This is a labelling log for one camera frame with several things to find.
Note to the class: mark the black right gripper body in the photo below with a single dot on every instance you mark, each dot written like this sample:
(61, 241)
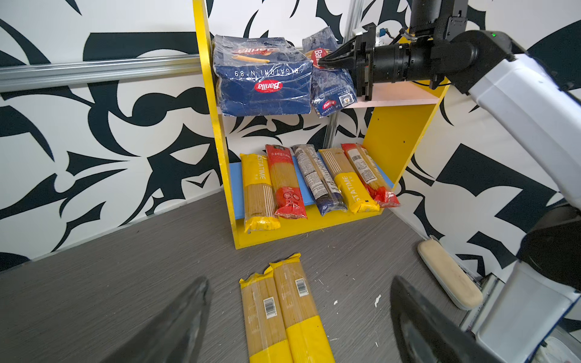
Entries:
(400, 62)

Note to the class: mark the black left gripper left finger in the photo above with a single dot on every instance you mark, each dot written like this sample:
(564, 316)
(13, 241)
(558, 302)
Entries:
(174, 335)

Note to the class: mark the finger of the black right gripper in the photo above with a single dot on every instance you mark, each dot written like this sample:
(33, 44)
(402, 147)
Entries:
(349, 56)

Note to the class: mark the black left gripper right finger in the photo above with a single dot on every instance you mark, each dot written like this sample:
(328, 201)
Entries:
(424, 334)

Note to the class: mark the blue Barilla pasta box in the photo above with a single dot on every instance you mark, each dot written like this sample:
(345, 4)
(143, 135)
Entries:
(261, 77)

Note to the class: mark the small red spaghetti bag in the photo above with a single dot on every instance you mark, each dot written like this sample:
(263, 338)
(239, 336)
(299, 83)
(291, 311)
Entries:
(370, 175)

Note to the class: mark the yellow spaghetti bag back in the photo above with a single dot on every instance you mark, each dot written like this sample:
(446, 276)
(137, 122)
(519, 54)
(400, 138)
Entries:
(304, 328)

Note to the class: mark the yellow spaghetti bag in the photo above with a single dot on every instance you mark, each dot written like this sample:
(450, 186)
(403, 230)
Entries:
(264, 324)
(259, 196)
(304, 328)
(355, 195)

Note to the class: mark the yellow spaghetti bag front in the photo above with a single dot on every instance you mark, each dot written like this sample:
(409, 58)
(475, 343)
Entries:
(355, 195)

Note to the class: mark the clear white label spaghetti bag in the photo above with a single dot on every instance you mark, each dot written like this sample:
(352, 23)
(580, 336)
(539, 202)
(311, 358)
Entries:
(326, 194)

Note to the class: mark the long red spaghetti bag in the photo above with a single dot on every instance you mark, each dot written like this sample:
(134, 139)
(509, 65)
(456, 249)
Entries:
(288, 198)

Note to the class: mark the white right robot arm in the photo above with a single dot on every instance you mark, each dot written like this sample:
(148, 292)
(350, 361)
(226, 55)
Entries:
(475, 190)

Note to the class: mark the yellow pink blue shelf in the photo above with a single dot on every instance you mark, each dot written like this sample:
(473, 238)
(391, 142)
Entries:
(398, 126)

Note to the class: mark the beige pad right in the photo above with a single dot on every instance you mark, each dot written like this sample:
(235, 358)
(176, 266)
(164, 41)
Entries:
(457, 285)

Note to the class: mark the aluminium cage frame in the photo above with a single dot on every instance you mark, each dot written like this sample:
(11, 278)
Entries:
(46, 76)

